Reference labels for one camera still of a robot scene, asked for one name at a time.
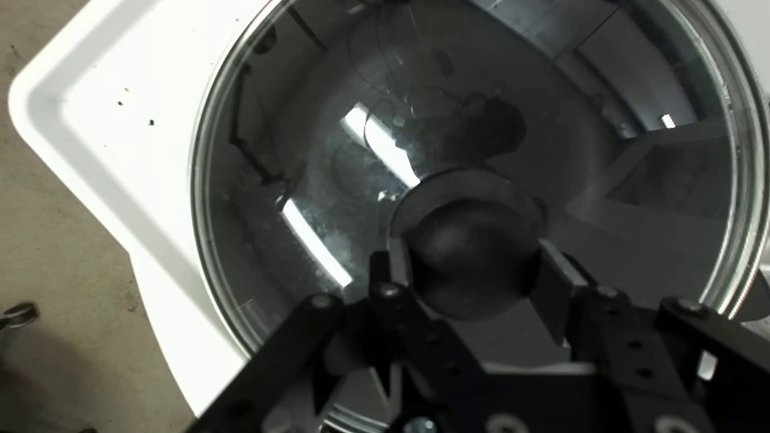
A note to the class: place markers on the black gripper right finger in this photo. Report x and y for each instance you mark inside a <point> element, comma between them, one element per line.
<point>669,369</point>

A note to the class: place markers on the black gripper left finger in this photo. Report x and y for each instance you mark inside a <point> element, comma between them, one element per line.
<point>307,359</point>

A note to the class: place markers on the round glass pot lid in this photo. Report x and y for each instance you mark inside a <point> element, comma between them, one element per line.
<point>486,216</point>

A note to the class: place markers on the white plastic tray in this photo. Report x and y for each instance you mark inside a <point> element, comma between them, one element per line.
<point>120,120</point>

